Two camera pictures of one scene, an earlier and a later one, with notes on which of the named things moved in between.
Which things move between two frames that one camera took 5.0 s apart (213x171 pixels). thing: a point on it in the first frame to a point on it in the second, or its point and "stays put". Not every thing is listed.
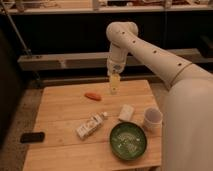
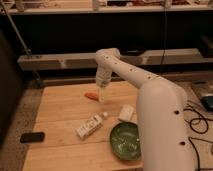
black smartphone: [31, 137] stays put
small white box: [126, 113] stays put
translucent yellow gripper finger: [115, 83] to [102, 94]
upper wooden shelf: [76, 6] stays put
